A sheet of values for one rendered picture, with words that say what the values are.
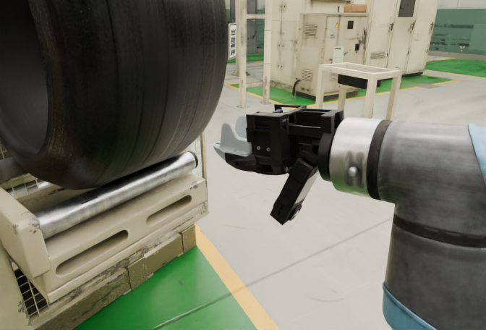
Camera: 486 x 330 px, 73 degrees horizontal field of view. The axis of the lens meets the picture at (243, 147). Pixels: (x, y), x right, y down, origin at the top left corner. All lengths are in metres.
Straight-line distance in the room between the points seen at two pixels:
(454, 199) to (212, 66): 0.39
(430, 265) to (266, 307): 1.31
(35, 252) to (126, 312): 1.15
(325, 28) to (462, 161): 4.65
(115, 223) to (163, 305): 1.06
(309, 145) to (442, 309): 0.21
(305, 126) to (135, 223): 0.39
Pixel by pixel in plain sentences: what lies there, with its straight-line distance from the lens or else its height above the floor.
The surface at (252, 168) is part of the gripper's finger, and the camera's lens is 0.44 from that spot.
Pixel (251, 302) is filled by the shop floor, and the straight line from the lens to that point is 1.64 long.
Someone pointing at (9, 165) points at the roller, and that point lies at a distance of 0.86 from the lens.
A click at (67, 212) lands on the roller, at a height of 0.91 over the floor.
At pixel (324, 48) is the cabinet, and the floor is 0.77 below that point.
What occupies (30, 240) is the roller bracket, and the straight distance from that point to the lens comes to 0.56.
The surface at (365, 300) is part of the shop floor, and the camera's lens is 1.74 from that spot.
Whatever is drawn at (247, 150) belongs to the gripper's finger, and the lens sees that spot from 0.46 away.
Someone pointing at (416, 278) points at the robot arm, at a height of 0.98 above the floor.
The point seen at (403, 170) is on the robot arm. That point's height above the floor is 1.07.
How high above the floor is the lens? 1.21
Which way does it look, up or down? 22 degrees down
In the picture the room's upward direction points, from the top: straight up
